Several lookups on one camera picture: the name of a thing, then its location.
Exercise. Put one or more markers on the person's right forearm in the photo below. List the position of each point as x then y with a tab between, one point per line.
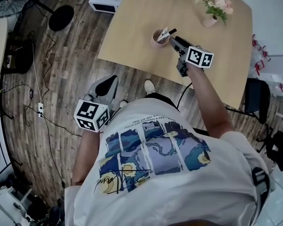
210	98

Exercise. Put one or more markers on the black shorts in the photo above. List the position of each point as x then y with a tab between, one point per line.
163	99

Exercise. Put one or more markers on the pink pen holder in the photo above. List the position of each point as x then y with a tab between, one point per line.
158	43

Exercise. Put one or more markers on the white printed t-shirt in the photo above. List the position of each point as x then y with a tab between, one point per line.
169	185

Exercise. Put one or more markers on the black standing fan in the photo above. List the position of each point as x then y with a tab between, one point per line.
60	18

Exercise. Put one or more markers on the black bag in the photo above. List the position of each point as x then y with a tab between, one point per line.
20	58

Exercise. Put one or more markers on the person's left forearm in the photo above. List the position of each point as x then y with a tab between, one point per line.
85	159

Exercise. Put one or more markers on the white shoe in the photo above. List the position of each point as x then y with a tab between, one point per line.
123	103
149	86

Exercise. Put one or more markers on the pink vase with flowers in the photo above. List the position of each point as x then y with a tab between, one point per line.
215	5

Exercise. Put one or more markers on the red clips bundle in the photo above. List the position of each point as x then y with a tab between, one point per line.
259	55

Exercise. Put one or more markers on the white power strip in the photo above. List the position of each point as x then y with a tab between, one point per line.
40	109

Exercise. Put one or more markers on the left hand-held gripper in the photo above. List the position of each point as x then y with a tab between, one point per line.
90	114

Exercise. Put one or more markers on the black folding stand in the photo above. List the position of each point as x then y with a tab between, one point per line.
279	149

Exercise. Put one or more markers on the black power adapter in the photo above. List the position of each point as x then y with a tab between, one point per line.
31	93

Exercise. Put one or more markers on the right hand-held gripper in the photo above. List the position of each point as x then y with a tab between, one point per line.
199	56

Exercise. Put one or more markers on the black chair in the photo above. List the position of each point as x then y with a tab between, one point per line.
258	98

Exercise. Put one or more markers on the black pen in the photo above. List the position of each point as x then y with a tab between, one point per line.
171	31

